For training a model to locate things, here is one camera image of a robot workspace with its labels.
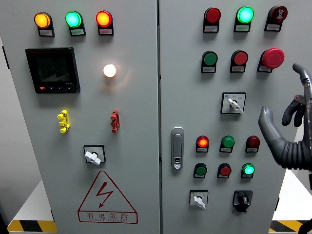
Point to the small label plate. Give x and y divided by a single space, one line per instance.
251 150
199 176
242 28
208 69
77 32
225 150
211 29
272 27
237 69
222 176
264 69
105 31
46 32
202 150
246 176

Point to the small dark red lamp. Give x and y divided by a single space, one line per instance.
253 141

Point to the small lit green lamp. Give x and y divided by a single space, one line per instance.
248 169

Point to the black cabinet hinge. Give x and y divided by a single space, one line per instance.
277 204
52 215
5 57

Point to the small raised green lamp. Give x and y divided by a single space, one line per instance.
228 142

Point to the small red push button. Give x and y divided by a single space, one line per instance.
225 170

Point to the black yellow striped tape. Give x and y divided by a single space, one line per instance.
31 226
285 226

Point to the small lit red lamp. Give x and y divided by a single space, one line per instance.
202 142

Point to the small green push button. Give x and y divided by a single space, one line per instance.
201 170

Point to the large red stop button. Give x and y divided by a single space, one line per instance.
273 58

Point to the large red push button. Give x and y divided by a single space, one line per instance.
240 58

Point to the silver door lock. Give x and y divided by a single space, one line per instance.
177 147

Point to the pale grey door with lock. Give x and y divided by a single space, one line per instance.
185 97

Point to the large green push button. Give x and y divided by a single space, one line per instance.
210 58

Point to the dark red buzzer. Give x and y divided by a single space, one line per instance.
278 13

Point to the large lit green lamp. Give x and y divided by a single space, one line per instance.
245 14

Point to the large unlit red lamp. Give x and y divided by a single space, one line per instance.
212 15

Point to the pale grey door with display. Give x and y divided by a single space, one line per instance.
136 109

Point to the red warning triangle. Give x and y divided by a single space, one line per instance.
104 192

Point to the lit white lamp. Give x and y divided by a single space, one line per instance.
109 70

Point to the lit red-orange round lamp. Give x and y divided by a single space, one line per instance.
103 18

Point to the black display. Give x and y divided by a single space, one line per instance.
52 69

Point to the lit green round lamp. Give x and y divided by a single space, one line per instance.
72 19

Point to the lit yellow round lamp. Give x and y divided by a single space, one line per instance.
42 20

